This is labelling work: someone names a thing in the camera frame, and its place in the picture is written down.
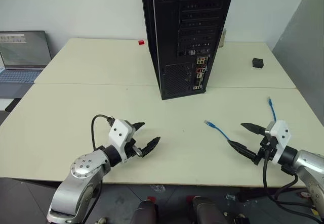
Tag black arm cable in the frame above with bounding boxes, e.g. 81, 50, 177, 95
261, 143, 324, 221
91, 114, 115, 150

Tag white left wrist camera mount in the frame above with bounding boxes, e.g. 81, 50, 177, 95
108, 119, 135, 164

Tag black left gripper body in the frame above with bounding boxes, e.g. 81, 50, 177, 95
124, 137, 144, 159

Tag grey partition panel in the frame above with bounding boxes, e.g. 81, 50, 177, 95
271, 0, 324, 125

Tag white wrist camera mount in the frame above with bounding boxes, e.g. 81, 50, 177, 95
264, 119, 292, 164
108, 119, 135, 164

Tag dark rounded shape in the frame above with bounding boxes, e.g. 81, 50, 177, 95
190, 196, 226, 224
130, 199, 158, 224

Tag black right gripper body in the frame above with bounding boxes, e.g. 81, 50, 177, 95
253, 136, 278, 166

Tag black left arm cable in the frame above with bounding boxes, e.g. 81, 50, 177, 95
91, 114, 115, 150

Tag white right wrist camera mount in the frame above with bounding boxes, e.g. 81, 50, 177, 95
264, 119, 292, 164

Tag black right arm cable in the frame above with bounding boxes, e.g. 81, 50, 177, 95
261, 143, 324, 221

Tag grey open laptop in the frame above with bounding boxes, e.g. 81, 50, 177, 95
0, 30, 53, 84

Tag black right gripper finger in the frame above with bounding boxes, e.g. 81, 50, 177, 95
240, 122, 266, 136
227, 140, 257, 160

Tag black computer tower case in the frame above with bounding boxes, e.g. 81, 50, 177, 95
140, 0, 237, 101

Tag blue ethernet cable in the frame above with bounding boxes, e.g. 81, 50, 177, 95
204, 96, 278, 141

